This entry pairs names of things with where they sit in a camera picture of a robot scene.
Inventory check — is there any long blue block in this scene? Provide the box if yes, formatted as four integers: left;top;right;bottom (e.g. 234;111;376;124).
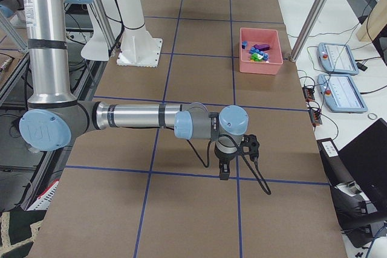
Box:
249;47;269;62

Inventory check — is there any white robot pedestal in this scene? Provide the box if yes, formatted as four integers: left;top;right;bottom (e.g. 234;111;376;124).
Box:
81;0;164;68

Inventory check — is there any purple block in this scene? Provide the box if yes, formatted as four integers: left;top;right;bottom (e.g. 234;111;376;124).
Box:
253;44;270;51

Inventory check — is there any near teach pendant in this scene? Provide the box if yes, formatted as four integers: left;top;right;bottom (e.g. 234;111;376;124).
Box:
317;74;368;113

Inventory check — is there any teach pendant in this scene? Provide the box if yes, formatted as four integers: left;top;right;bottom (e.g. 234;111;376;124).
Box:
317;42;359;76
317;74;368;113

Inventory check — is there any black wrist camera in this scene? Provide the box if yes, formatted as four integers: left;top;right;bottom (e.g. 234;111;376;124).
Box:
240;134;260;164

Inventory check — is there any pink plastic box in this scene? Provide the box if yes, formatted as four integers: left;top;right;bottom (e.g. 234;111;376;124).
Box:
239;28;283;75

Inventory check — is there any black laptop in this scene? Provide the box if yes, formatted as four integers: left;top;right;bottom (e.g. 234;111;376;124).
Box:
339;118;386;210

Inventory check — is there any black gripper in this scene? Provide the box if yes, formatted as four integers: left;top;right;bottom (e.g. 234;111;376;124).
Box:
216;153;236;180

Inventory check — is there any aluminium frame post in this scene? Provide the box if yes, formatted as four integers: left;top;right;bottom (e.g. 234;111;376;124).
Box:
290;0;327;62

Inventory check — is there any far teach pendant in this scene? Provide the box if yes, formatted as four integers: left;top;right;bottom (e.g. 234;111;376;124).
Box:
317;42;359;76

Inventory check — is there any green block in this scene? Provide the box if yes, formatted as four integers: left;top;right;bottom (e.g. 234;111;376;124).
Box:
250;53;263;62

